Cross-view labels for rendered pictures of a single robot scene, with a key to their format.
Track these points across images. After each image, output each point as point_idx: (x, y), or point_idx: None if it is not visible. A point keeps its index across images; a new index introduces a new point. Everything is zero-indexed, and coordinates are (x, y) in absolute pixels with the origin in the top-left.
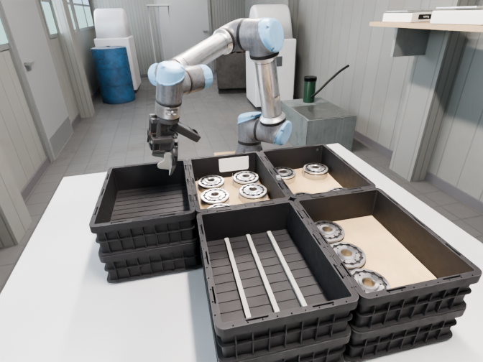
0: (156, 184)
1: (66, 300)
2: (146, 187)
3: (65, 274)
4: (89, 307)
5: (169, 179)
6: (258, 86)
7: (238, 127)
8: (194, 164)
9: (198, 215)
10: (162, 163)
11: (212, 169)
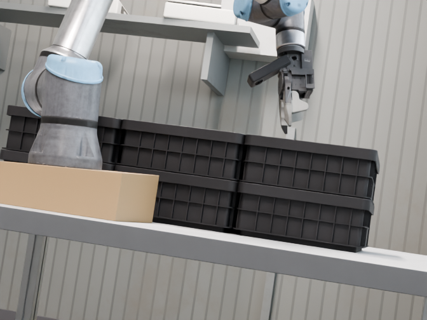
0: (297, 181)
1: (410, 257)
2: (314, 187)
3: (425, 260)
4: (383, 253)
5: (274, 173)
6: (108, 4)
7: (99, 90)
8: (232, 143)
9: None
10: (297, 113)
11: (200, 152)
